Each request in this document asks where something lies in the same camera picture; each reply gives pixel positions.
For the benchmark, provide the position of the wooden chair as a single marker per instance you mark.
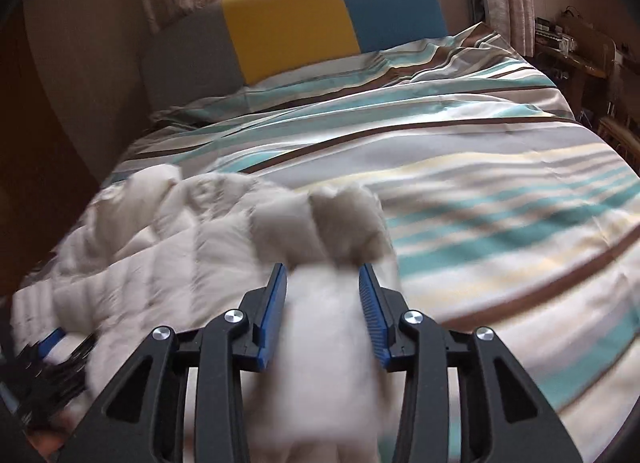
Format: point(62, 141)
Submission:
point(621, 139)

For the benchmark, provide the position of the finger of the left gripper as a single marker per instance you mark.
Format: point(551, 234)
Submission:
point(45, 346)

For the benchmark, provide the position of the beige puffer down jacket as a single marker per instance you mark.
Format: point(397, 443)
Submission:
point(160, 249)

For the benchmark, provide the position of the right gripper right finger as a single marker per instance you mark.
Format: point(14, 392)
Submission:
point(504, 416)

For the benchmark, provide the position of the wooden side table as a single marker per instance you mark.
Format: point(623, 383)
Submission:
point(580, 60)

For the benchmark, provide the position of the striped bed duvet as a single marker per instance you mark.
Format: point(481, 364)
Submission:
point(504, 211)

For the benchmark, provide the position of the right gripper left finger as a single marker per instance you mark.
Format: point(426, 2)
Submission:
point(139, 416)

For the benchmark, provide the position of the brown wooden wardrobe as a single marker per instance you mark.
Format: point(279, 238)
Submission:
point(44, 183)

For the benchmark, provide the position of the grey yellow blue headboard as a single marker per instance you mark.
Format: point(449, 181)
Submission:
point(225, 46)

